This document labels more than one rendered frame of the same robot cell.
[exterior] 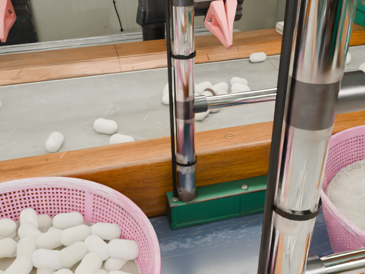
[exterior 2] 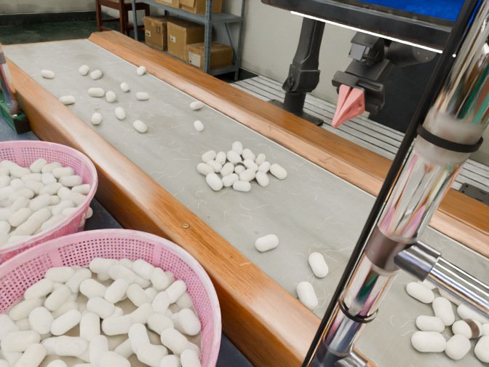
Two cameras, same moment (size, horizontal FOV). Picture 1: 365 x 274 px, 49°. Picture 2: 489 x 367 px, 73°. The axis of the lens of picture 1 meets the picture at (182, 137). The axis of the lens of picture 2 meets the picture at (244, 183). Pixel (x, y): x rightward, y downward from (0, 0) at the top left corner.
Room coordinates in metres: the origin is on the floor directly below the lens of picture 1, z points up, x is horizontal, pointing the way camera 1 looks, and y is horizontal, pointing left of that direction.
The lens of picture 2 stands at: (0.24, -0.06, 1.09)
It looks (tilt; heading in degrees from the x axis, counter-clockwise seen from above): 36 degrees down; 53
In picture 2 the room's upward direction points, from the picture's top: 8 degrees clockwise
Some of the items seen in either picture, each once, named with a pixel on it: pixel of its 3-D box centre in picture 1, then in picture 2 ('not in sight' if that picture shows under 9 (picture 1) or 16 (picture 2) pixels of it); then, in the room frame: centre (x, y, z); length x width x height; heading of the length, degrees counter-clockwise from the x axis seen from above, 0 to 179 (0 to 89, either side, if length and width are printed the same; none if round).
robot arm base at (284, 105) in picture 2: not in sight; (293, 103); (0.92, 0.65, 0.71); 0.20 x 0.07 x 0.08; 105
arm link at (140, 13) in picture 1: (155, 13); not in sight; (1.07, 0.06, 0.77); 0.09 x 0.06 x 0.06; 115
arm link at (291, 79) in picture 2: not in sight; (300, 83); (0.93, 0.64, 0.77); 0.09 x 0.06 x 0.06; 169
